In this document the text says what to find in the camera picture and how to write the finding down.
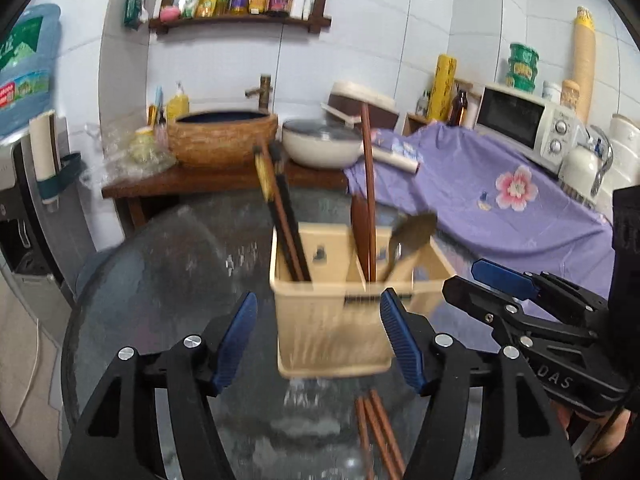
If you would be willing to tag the beige plastic utensil holder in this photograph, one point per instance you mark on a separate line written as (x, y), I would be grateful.
(330, 330)

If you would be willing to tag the pink small dish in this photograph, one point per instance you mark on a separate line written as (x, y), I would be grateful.
(170, 12)

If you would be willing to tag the toothbrush cup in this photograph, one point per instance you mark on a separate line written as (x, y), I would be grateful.
(159, 107)

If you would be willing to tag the wooden side table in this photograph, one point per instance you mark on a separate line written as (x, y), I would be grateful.
(225, 177)

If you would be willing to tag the grey water dispenser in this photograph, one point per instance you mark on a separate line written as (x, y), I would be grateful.
(20, 240)

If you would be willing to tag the white appliance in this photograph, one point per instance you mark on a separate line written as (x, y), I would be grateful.
(627, 145)

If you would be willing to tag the small wooden box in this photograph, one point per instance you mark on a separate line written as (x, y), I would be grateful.
(414, 124)

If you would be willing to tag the small clear bottle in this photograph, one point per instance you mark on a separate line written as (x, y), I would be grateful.
(422, 103)

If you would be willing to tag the white pan with lid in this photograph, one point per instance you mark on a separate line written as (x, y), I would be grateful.
(322, 149)

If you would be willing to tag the white microwave oven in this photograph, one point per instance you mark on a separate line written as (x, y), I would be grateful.
(522, 122)

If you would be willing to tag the white electric kettle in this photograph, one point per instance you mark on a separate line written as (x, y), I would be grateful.
(582, 167)

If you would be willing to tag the yellow lidded jar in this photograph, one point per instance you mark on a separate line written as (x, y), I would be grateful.
(570, 93)

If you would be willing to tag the yellow soap bottle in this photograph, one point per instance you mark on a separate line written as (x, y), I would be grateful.
(177, 103)

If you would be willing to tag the green hanging packet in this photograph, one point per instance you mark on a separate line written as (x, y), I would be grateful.
(134, 2)

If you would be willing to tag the clear plastic bags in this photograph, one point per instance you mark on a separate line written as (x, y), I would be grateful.
(130, 155)

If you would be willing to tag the yellow wrap roll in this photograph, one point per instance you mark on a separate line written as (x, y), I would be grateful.
(442, 87)

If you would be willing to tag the white paper cup dispenser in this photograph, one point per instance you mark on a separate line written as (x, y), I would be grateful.
(42, 145)

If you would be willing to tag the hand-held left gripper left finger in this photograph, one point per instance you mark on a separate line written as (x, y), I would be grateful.
(235, 345)

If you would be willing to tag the brown glass bottle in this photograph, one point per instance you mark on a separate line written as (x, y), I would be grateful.
(457, 106)

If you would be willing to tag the brown rice cooker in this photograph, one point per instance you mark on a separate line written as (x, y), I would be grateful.
(362, 102)

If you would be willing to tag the stainless steel ladle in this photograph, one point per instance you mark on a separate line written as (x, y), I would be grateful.
(412, 232)

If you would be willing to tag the purple floral cloth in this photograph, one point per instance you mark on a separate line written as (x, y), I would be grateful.
(475, 210)

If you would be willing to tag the white paper roll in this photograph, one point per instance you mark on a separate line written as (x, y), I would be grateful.
(395, 158)

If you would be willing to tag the wicker wash basin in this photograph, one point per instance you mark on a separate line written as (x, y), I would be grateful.
(222, 139)

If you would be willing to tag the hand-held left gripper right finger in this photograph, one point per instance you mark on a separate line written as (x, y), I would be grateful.
(402, 345)

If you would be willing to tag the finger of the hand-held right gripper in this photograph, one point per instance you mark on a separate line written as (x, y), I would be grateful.
(475, 297)
(505, 277)

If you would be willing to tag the stack of green noodle cups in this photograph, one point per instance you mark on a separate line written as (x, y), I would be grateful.
(522, 67)

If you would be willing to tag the person's right hand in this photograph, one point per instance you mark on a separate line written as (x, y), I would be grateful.
(617, 432)

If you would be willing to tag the white small jar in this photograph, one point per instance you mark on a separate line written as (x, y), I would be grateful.
(551, 92)

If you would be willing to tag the bronze faucet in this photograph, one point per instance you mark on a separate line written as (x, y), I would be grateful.
(265, 92)

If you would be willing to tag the stack of paper cups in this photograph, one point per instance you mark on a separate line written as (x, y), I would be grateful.
(584, 55)

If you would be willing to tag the blue water jug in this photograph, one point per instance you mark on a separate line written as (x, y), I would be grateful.
(27, 70)

